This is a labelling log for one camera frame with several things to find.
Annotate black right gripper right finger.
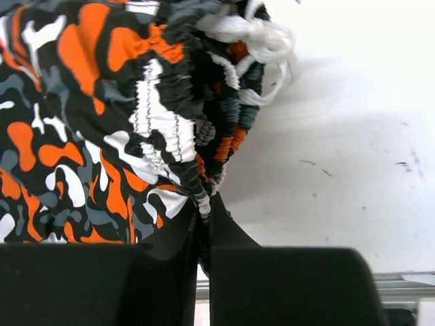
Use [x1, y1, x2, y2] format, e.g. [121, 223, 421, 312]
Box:
[209, 195, 388, 326]

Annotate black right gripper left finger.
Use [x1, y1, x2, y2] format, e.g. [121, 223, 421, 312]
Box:
[1, 216, 196, 325]

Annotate orange camouflage shorts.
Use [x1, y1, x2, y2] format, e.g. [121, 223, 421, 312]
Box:
[1, 1, 295, 244]

